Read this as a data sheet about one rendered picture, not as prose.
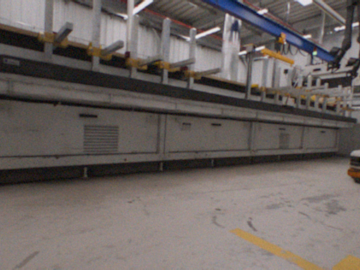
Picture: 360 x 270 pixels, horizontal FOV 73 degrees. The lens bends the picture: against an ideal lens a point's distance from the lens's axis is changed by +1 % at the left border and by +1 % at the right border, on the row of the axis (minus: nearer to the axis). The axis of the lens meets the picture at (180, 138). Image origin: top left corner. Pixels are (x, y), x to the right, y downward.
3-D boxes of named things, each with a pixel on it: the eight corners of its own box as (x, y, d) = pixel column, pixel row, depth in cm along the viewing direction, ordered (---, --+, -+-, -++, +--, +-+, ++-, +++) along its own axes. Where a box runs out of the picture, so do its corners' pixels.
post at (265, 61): (265, 103, 254) (268, 57, 251) (263, 103, 251) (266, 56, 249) (262, 103, 256) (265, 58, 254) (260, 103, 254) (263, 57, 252)
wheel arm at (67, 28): (73, 32, 111) (73, 22, 111) (66, 29, 109) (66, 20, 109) (53, 51, 146) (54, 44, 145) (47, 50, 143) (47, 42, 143)
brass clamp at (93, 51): (111, 59, 149) (112, 50, 148) (89, 53, 140) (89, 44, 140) (108, 61, 153) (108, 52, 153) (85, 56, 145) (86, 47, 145)
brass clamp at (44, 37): (67, 46, 133) (68, 37, 133) (39, 39, 125) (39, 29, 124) (65, 48, 138) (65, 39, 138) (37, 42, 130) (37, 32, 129)
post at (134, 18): (135, 89, 161) (138, 15, 159) (131, 88, 159) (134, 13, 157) (133, 89, 164) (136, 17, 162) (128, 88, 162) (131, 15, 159)
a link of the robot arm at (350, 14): (353, -4, 214) (357, 0, 221) (345, -1, 219) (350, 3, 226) (347, 46, 217) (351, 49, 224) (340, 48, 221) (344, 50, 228)
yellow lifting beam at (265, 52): (293, 67, 782) (295, 56, 781) (263, 55, 677) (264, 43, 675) (291, 67, 789) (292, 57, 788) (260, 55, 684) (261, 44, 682)
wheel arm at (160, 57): (163, 61, 142) (164, 54, 142) (158, 60, 140) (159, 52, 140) (130, 72, 177) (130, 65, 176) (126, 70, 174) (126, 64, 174)
